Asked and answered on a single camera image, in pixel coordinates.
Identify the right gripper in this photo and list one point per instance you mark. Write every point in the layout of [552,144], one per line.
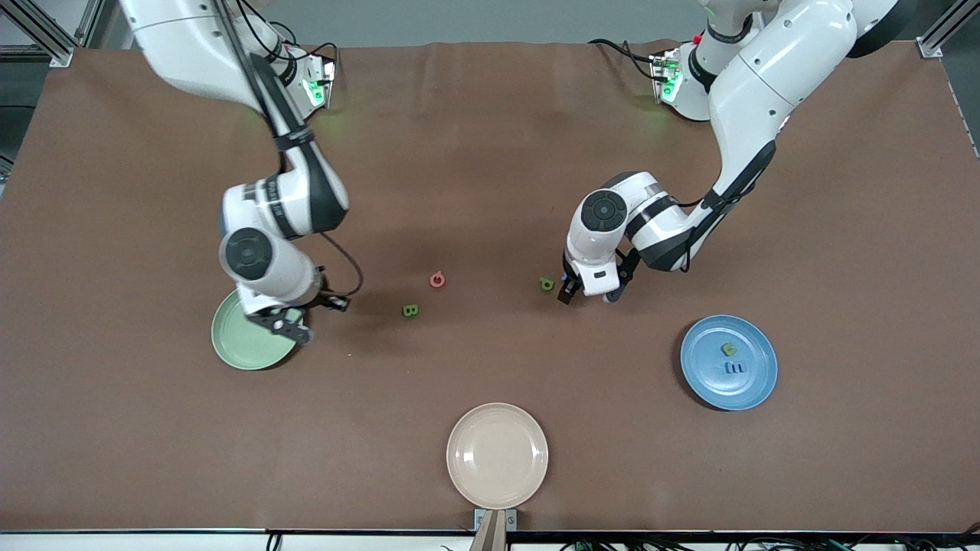
[321,299]

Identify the aluminium frame profile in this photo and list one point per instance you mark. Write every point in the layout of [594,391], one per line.
[23,53]
[928,47]

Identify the metal mounting bracket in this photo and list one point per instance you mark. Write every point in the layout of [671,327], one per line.
[511,519]

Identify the white table edge rail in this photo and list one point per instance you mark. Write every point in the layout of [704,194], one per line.
[153,542]

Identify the blue lowercase letter m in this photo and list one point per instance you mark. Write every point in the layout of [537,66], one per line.
[735,368]

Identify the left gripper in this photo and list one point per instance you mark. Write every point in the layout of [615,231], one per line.
[568,291]

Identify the green plate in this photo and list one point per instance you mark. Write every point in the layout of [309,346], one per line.
[237,348]

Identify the silver base connector box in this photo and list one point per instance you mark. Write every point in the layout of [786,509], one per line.
[325,76]
[662,69]

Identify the beige plate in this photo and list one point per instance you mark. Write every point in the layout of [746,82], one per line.
[498,455]

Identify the beige camera post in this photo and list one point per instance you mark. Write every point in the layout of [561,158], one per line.
[490,536]

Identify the red capital letter Q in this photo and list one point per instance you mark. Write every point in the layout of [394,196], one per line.
[432,280]

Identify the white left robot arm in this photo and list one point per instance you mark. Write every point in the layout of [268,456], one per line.
[758,84]

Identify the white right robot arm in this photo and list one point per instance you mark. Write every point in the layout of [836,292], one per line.
[184,46]

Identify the blue plate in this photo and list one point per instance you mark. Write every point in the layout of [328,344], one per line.
[712,383]

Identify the brown table mat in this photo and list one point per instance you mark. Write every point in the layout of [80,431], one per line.
[490,191]

